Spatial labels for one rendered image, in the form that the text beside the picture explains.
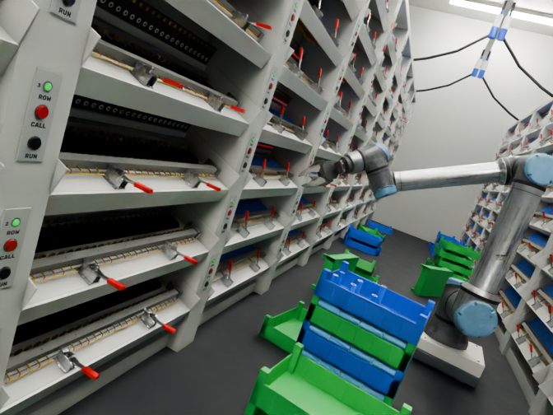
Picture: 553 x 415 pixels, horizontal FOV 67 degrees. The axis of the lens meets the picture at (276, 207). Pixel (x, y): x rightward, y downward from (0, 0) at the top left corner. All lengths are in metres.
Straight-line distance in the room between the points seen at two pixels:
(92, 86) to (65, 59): 0.07
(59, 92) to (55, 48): 0.06
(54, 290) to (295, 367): 0.61
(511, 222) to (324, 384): 1.01
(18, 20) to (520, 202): 1.63
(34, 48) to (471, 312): 1.60
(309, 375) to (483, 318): 0.88
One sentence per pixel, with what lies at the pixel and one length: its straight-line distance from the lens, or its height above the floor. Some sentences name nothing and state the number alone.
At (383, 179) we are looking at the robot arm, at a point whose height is 0.68.
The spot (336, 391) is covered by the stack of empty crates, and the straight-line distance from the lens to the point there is 1.12.
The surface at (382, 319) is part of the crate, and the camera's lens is 1.19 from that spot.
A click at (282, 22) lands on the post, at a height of 0.99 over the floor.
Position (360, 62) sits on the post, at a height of 1.25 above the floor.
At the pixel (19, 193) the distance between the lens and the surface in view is 0.67.
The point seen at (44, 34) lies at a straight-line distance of 0.63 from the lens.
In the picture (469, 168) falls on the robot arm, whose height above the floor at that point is 0.83.
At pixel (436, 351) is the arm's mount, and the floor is 0.08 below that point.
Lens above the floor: 0.72
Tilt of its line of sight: 9 degrees down
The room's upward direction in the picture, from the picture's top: 19 degrees clockwise
